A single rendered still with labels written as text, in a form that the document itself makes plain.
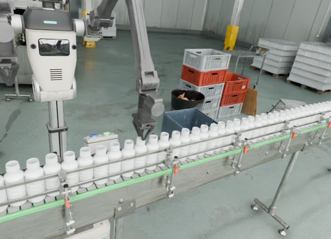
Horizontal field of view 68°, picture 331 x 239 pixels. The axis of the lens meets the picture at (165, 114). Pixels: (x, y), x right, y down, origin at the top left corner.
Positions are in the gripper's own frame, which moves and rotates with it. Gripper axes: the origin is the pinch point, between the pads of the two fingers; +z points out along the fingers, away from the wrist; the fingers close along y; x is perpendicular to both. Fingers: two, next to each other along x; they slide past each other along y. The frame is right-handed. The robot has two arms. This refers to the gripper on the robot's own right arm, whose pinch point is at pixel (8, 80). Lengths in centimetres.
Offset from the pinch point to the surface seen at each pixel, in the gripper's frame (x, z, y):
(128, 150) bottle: 37.9, 26.7, 16.9
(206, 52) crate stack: 269, 33, -199
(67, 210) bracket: 11.5, 39.8, 25.7
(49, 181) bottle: 7.8, 32.6, 16.9
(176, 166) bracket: 56, 33, 27
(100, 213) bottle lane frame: 26, 53, 20
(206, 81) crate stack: 242, 65, -158
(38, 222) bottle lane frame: 3, 47, 20
